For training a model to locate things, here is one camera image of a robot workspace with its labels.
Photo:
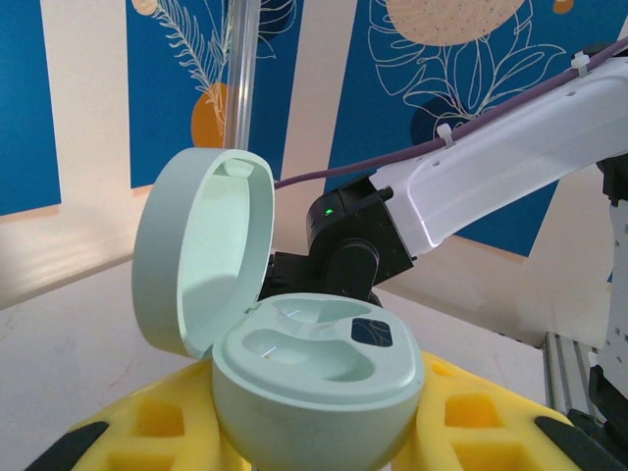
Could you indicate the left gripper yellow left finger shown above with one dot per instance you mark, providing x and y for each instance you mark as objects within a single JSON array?
[{"x": 147, "y": 432}]

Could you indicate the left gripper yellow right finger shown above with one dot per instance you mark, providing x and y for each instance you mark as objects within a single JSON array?
[{"x": 481, "y": 432}]

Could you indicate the light teal earbud charging case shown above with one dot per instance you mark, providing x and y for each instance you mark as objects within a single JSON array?
[{"x": 314, "y": 392}]

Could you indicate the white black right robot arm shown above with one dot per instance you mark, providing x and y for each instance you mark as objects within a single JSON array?
[{"x": 515, "y": 157}]

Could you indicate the white zip tie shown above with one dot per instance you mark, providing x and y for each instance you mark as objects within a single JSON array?
[
  {"x": 444, "y": 135},
  {"x": 581, "y": 61}
]

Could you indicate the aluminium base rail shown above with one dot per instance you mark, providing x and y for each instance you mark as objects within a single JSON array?
[{"x": 569, "y": 373}]

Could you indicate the aluminium frame post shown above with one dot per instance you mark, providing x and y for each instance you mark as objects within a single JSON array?
[{"x": 240, "y": 73}]

